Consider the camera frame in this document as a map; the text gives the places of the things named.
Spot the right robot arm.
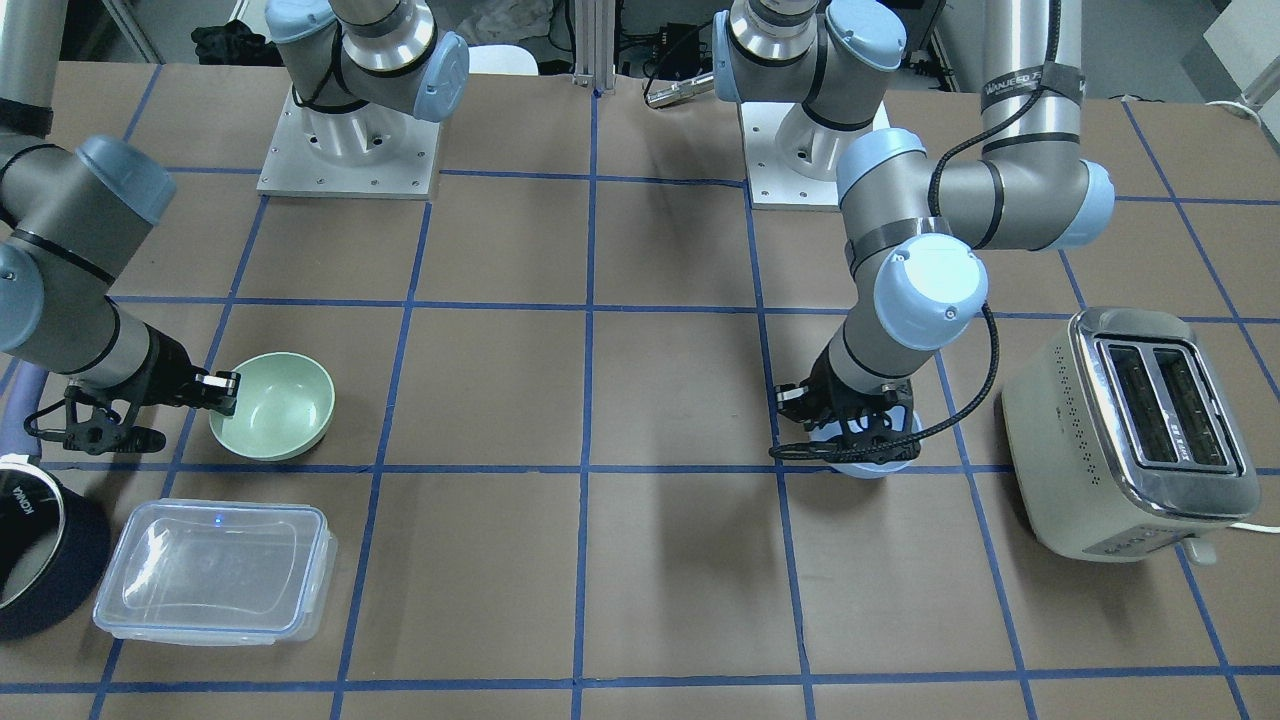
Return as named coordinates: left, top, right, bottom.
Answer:
left=1, top=1, right=241, bottom=459

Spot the blue bowl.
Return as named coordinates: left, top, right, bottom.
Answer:
left=808, top=421, right=916, bottom=480

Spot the dark blue saucepan with lid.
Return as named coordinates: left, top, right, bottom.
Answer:
left=0, top=360, right=113, bottom=642

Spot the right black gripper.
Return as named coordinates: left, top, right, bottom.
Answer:
left=55, top=325, right=242, bottom=455

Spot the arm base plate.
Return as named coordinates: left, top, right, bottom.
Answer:
left=739, top=102, right=890, bottom=211
left=257, top=88, right=442, bottom=200

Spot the aluminium frame post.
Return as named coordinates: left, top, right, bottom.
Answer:
left=570, top=0, right=618, bottom=97

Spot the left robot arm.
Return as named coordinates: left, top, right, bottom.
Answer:
left=710, top=1, right=1115, bottom=464

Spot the clear plastic container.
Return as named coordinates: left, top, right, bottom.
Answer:
left=92, top=498, right=338, bottom=647

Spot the cream two-slot toaster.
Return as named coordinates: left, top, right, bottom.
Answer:
left=1000, top=307, right=1261, bottom=566

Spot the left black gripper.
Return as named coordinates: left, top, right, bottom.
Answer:
left=774, top=351, right=916, bottom=462

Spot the green bowl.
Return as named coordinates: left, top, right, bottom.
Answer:
left=209, top=352, right=337, bottom=462

